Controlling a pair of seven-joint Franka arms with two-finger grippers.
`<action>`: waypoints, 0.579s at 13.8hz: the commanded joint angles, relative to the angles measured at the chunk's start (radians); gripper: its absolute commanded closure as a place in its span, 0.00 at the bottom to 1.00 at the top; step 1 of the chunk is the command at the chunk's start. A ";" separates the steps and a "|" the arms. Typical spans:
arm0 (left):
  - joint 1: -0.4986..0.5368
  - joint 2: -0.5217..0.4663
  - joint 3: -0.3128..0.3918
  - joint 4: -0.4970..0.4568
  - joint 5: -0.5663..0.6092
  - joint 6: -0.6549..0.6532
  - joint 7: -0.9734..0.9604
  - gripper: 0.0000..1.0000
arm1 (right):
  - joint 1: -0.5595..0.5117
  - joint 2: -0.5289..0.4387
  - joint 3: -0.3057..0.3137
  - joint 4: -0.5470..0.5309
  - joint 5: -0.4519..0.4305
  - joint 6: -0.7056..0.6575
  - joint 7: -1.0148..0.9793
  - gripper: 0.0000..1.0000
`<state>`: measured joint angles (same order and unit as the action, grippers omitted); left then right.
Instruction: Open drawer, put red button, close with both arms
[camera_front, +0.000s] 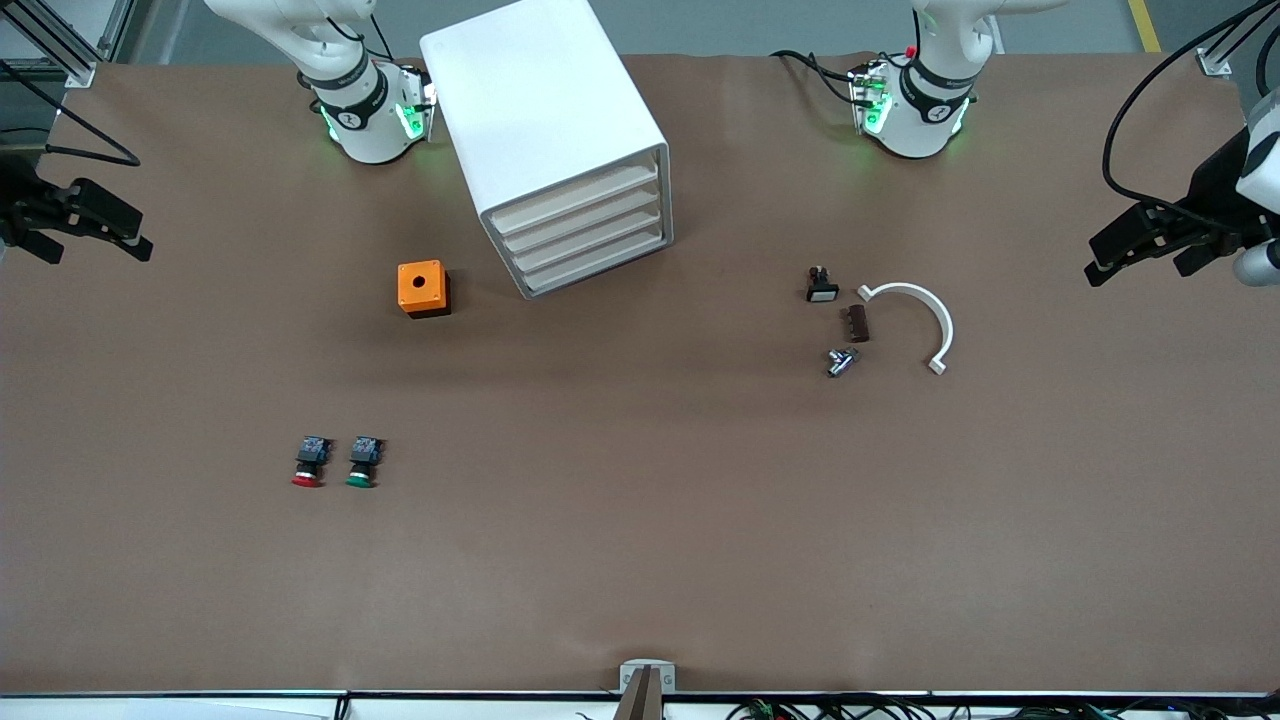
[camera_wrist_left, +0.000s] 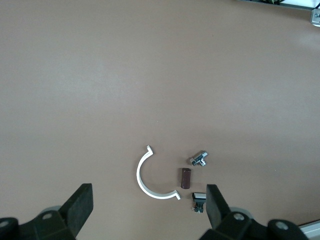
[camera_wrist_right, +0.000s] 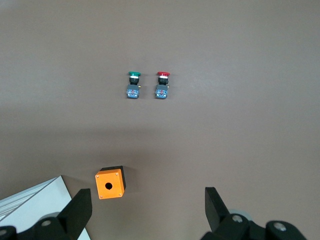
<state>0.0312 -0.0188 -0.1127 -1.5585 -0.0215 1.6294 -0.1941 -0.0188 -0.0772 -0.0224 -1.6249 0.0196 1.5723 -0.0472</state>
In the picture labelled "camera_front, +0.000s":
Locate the aluminium frame profile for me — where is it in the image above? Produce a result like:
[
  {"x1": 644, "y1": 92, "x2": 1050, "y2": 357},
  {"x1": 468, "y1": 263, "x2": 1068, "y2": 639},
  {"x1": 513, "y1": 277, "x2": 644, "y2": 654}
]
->
[
  {"x1": 1197, "y1": 0, "x2": 1280, "y2": 78},
  {"x1": 0, "y1": 0, "x2": 136, "y2": 89}
]

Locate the white drawer cabinet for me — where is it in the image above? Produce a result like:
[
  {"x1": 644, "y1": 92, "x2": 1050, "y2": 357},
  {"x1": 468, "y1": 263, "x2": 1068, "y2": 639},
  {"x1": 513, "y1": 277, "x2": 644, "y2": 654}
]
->
[{"x1": 418, "y1": 0, "x2": 676, "y2": 301}]

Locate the white curved plastic clamp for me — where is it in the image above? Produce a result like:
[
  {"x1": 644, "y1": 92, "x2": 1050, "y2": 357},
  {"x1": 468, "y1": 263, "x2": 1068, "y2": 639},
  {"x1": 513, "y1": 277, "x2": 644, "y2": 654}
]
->
[{"x1": 857, "y1": 282, "x2": 955, "y2": 377}]

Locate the white plastic drawer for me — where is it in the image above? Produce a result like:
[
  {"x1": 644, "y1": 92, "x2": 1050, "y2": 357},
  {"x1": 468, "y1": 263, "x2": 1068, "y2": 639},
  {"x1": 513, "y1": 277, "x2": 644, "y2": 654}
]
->
[
  {"x1": 507, "y1": 207, "x2": 668, "y2": 276},
  {"x1": 497, "y1": 183, "x2": 666, "y2": 256},
  {"x1": 517, "y1": 230, "x2": 671, "y2": 298},
  {"x1": 488, "y1": 160, "x2": 666, "y2": 236}
]

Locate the brown table cover sheet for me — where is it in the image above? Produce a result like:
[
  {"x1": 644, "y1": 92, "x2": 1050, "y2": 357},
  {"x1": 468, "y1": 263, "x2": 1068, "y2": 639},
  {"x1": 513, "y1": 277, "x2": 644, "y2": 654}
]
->
[{"x1": 0, "y1": 50, "x2": 1280, "y2": 698}]

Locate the orange button box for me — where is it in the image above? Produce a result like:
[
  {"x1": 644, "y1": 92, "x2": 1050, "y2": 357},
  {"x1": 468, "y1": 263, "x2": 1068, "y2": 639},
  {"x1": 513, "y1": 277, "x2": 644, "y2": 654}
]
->
[{"x1": 396, "y1": 259, "x2": 452, "y2": 320}]

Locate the red push button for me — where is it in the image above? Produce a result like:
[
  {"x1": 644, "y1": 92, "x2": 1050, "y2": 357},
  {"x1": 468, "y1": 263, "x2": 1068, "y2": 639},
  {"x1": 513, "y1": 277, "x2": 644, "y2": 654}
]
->
[{"x1": 291, "y1": 436, "x2": 333, "y2": 490}]

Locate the green push button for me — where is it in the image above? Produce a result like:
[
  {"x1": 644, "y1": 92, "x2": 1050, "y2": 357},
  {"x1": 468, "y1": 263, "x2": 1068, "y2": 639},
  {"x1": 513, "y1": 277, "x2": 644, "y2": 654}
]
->
[{"x1": 345, "y1": 436, "x2": 386, "y2": 490}]

